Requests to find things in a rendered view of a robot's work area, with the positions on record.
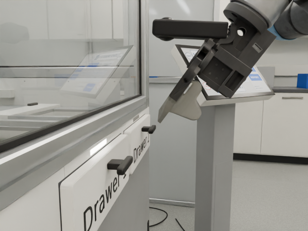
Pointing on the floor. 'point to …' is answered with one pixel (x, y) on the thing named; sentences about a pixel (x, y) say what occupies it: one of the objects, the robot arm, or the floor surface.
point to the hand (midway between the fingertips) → (160, 113)
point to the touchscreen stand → (214, 167)
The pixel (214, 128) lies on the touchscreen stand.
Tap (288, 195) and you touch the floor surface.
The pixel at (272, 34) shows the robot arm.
